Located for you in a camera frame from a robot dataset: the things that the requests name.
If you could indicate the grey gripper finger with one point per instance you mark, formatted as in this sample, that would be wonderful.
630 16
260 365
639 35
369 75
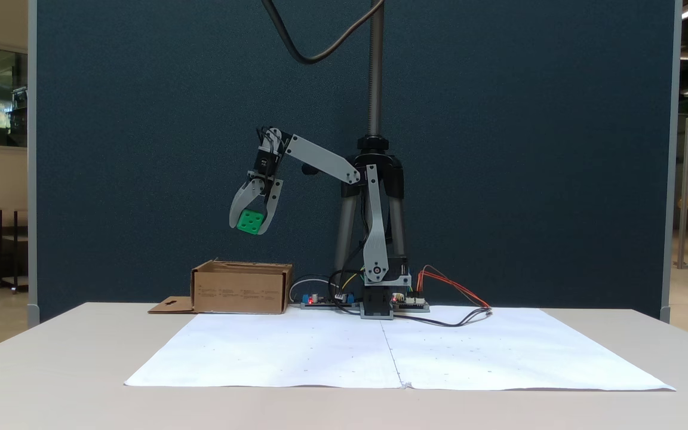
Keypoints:
242 206
273 206

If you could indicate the green dice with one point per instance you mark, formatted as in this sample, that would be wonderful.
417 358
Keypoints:
251 222

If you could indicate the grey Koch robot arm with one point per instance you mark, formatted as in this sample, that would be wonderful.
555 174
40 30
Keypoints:
320 156

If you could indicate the brown cardboard box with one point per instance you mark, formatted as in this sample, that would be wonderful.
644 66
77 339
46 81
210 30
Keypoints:
239 292

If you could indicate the blue circuit board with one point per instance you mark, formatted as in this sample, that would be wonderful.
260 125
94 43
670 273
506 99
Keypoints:
320 300

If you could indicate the dark blue partition panel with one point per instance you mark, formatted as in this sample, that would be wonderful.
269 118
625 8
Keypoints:
141 149

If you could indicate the black tripod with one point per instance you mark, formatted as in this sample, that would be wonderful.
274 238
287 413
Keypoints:
375 89

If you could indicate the white paper sheet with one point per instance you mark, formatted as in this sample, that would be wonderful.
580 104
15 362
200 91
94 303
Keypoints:
272 352
511 352

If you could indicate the black rack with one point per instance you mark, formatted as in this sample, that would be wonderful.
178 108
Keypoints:
14 239

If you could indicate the framed window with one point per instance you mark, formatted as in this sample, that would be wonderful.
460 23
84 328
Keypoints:
9 95

